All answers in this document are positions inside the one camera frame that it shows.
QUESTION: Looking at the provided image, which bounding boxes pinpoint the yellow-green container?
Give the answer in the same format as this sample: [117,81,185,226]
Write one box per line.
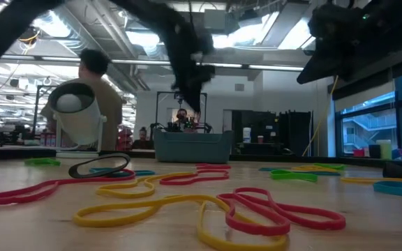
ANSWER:
[375,139,392,161]

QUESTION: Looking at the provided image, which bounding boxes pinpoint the wide green rubber band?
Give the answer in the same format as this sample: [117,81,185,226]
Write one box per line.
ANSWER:
[313,162,348,172]
[269,169,319,183]
[23,157,62,167]

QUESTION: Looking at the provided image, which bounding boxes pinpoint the black camera rig frame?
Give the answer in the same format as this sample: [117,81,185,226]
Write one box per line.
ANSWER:
[155,91,208,133]

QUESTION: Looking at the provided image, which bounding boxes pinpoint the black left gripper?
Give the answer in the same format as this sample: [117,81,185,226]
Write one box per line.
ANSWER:
[171,20,216,115]

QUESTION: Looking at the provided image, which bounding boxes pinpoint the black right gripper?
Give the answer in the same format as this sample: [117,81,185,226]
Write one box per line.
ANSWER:
[297,1,375,85]

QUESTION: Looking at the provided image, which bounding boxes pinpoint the blue-grey plastic bin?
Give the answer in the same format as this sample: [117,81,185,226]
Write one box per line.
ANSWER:
[153,129,235,165]

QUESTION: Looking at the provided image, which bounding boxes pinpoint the white cylindrical desk lamp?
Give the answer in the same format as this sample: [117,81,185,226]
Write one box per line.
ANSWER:
[48,82,108,158]

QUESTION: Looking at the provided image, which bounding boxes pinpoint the twisted thin red rubber band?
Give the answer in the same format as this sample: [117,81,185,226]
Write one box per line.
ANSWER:
[195,162,232,171]

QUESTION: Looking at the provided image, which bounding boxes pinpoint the person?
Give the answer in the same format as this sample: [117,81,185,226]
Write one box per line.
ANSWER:
[173,108,192,132]
[133,126,153,150]
[39,47,124,151]

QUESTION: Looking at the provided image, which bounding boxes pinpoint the thin blue looped rubber band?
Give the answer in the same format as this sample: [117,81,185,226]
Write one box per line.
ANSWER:
[88,167,156,178]

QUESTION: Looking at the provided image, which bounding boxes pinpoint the yellow hanging cable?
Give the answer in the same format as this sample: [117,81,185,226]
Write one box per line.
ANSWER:
[301,75,340,158]

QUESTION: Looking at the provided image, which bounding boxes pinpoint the large thin red rubber band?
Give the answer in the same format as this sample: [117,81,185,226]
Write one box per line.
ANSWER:
[158,169,230,186]

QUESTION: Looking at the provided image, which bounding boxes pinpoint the large thin yellow rubber band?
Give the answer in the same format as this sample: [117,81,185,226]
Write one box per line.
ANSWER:
[290,164,342,173]

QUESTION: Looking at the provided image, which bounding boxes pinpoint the black box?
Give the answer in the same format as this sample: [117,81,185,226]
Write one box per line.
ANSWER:
[368,144,382,160]

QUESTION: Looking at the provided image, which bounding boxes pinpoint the black aluminium table frame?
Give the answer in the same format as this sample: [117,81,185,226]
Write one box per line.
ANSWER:
[0,148,402,172]

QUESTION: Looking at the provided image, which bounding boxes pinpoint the black cabinets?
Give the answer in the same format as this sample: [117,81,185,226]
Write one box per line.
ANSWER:
[231,109,314,156]

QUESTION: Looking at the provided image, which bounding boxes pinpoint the long thin yellow rubber band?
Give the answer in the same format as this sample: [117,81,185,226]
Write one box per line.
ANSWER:
[95,171,195,200]

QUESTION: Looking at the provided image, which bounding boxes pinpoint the wide blue rubber band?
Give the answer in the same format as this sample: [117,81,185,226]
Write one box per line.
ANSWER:
[373,180,402,200]

